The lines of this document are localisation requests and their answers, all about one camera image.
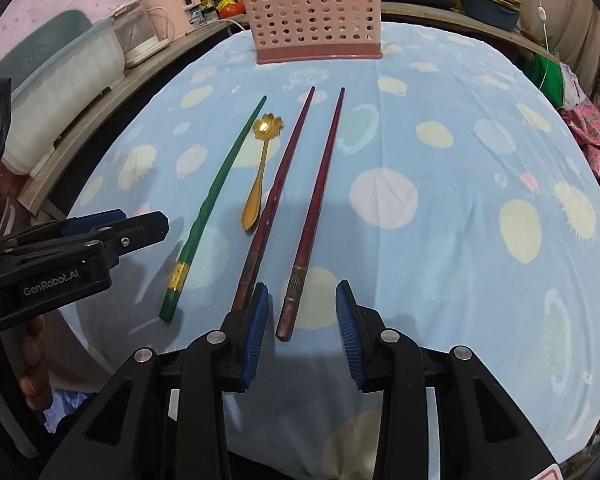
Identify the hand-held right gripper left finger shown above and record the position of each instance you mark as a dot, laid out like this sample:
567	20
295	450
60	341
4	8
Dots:
252	340

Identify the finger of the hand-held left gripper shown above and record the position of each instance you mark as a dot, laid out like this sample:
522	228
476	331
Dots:
95	220
140	230

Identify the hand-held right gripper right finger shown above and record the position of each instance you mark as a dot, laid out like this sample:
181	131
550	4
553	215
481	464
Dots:
350	340

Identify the green chopstick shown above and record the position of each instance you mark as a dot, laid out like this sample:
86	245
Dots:
196	222

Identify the gold flower spoon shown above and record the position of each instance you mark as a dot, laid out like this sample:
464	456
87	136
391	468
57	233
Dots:
254	200

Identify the dark red chopstick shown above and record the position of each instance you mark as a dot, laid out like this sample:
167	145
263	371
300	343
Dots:
278	185
314	210

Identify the pink perforated utensil basket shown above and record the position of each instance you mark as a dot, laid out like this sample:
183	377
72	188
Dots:
305	15

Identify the person's left hand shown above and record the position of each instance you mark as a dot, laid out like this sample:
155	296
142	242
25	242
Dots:
36	370

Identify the wooden side shelf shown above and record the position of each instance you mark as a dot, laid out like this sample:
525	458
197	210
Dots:
80	150

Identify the blue patterned tablecloth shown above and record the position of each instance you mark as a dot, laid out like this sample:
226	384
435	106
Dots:
455	260

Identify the white ribbed plastic planter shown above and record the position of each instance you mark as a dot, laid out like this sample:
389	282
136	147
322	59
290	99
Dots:
65	90

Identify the white glass kettle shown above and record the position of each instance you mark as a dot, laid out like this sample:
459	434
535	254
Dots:
140	35

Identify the teal plastic board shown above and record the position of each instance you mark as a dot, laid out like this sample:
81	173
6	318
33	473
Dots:
55	30

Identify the pink kitchen appliance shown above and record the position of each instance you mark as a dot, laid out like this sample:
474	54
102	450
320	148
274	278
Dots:
172	2

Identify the red tomato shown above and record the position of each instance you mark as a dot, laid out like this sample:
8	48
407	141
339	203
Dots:
228	9

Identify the pink floral cloth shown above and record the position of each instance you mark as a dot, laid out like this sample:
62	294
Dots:
595	150

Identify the green cloth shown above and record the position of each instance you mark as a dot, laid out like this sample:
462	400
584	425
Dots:
547	75

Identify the beige curtain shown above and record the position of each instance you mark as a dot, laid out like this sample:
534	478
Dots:
570	5

